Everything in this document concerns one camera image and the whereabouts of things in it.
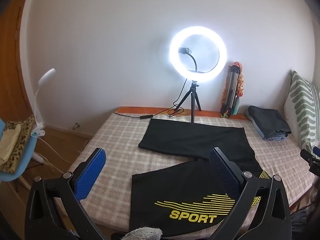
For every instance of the black sport pants yellow print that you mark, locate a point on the black sport pants yellow print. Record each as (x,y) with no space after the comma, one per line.
(187,197)

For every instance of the green striped white pillow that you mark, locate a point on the green striped white pillow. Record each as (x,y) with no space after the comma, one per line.
(301,111)

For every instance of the white ring light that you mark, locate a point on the white ring light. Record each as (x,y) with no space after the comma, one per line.
(208,49)

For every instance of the leopard print cloth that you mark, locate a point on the leopard print cloth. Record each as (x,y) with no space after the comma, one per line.
(27,126)

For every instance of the folded silver tripod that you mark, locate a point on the folded silver tripod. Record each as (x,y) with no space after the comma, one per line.
(229,93)

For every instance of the plaid pink bed cover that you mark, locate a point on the plaid pink bed cover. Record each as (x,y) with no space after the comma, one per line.
(108,202)

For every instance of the black phone holder gooseneck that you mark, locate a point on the black phone holder gooseneck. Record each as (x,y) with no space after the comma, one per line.
(186,51)

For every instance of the dark grey folded garment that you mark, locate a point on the dark grey folded garment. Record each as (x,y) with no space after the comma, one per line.
(271,122)

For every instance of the orange floral cloth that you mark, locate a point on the orange floral cloth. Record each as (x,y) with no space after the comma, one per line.
(240,84)

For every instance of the white gloved hand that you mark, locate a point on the white gloved hand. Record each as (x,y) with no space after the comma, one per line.
(144,233)

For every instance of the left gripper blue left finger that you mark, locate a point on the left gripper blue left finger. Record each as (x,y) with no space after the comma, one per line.
(42,218)

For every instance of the white clip desk lamp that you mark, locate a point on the white clip desk lamp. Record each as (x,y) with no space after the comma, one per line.
(38,128)

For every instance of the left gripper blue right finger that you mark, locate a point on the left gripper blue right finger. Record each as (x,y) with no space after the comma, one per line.
(272,218)

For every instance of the beige folded cloth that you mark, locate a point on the beige folded cloth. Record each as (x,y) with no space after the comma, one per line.
(8,142)

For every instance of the black mini tripod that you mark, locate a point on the black mini tripod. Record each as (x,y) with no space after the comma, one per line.
(194,100)

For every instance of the blue folded jeans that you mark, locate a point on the blue folded jeans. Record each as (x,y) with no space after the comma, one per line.
(262,132)

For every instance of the light blue chair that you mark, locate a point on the light blue chair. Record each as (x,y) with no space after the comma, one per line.
(24,161)

